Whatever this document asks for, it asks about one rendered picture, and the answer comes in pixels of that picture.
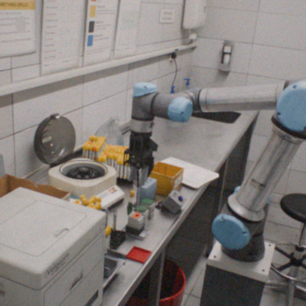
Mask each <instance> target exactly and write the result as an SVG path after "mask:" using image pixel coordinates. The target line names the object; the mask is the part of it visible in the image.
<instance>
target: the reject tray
mask: <svg viewBox="0 0 306 306"><path fill-rule="evenodd" d="M151 253H152V251H150V250H146V249H143V248H139V247H136V246H134V247H133V248H132V249H131V251H129V252H128V254H126V258H127V259H131V260H134V261H137V262H141V263H143V264H144V263H145V261H147V260H148V258H149V257H150V255H151Z"/></svg>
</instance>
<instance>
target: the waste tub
mask: <svg viewBox="0 0 306 306"><path fill-rule="evenodd" d="M183 170H184V168H183V167H179V166H174V165H171V164H166V163H164V162H161V161H158V162H156V164H155V165H154V168H153V169H152V172H151V174H150V175H149V178H153V179H155V180H157V189H156V194H159V195H161V196H164V197H168V196H169V194H171V193H172V191H173V190H174V189H175V190H176V191H179V190H180V189H181V188H182V181H183Z"/></svg>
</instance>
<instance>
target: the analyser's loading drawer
mask: <svg viewBox="0 0 306 306"><path fill-rule="evenodd" d="M104 260H105V261H104V262H103V275H104V280H103V289H104V287H105V286H106V285H107V283H108V282H109V281H110V279H111V278H112V277H113V276H114V275H115V273H116V272H117V271H118V270H119V269H120V267H122V266H123V265H126V253H123V252H119V251H116V250H112V249H108V248H107V254H106V255H104Z"/></svg>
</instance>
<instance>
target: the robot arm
mask: <svg viewBox="0 0 306 306"><path fill-rule="evenodd" d="M157 91H158V90H157V86H156V85H155V84H151V83H147V82H140V83H136V84H135V85H134V87H133V95H132V98H133V100H132V110H131V124H130V129H131V134H130V138H129V148H127V149H126V150H125V151H124V162H123V165H126V164H127V163H128V166H130V167H131V173H130V174H129V176H128V181H133V182H134V184H135V186H136V187H139V188H141V187H142V186H143V185H144V183H145V182H146V181H147V180H148V178H149V175H150V174H151V172H152V169H153V168H154V165H155V161H154V159H155V157H152V153H153V151H156V152H157V149H158V144H156V143H155V142H154V141H153V140H151V138H150V137H151V136H152V131H153V126H155V123H154V119H155V117H158V118H163V119H166V120H171V121H174V122H180V123H185V122H187V121H188V120H189V119H190V117H191V114H192V112H217V111H258V110H275V111H274V114H273V116H272V118H271V119H270V122H271V123H272V126H273V128H272V131H271V132H270V133H269V135H268V137H267V139H266V141H265V143H264V145H263V146H262V149H261V150H260V152H259V153H258V156H257V158H256V160H255V161H254V163H253V165H252V166H251V168H250V170H249V172H248V174H247V176H246V178H245V180H244V181H243V183H242V184H241V186H238V187H236V189H235V191H234V194H232V195H230V197H229V199H228V201H226V203H225V205H224V208H223V209H222V211H221V213H220V215H218V216H217V217H215V219H214V222H213V225H212V232H213V234H214V236H215V239H216V241H217V242H218V243H219V244H221V249H222V251H223V252H224V254H226V255H227V256H229V257H230V258H232V259H234V260H236V261H241V262H257V261H260V260H261V259H262V258H263V256H264V253H265V240H264V237H263V234H264V228H265V221H266V218H267V211H268V205H269V204H270V203H269V201H270V195H271V194H272V193H273V191H274V188H275V187H276V185H277V184H278V182H279V181H280V179H281V177H282V176H283V174H284V172H285V170H286V169H287V167H288V166H289V164H290V162H291V161H292V159H293V157H294V156H295V153H296V152H297V150H298V149H299V147H300V146H301V143H302V142H306V78H300V79H292V80H285V81H284V82H283V83H282V84H268V85H249V86H239V87H219V88H201V89H199V88H189V89H187V90H185V91H183V92H180V93H176V94H173V95H168V94H163V93H158V92H157ZM125 154H126V160H125ZM127 154H128V159H127ZM140 169H141V172H142V175H141V177H140V178H139V176H140V174H139V170H140Z"/></svg>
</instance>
